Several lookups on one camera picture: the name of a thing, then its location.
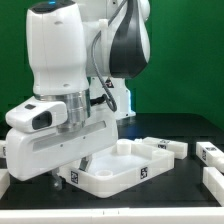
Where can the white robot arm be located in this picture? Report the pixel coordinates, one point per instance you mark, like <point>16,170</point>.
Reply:
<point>68,42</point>

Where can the white block left edge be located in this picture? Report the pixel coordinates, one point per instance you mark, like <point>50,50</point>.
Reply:
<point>4,181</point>

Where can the white block edge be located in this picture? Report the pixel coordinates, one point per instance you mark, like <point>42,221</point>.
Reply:
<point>214,181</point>
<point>4,181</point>

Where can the white block right edge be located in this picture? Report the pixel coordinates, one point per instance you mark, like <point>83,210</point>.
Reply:
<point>214,181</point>

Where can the white front rail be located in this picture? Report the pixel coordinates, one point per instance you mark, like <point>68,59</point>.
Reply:
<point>206,215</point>

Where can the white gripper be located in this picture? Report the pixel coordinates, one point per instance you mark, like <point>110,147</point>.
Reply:
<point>31,154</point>

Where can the white desk top tray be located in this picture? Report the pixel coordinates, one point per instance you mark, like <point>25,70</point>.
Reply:
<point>118,168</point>

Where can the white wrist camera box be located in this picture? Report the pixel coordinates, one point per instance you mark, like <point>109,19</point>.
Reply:
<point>36,115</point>

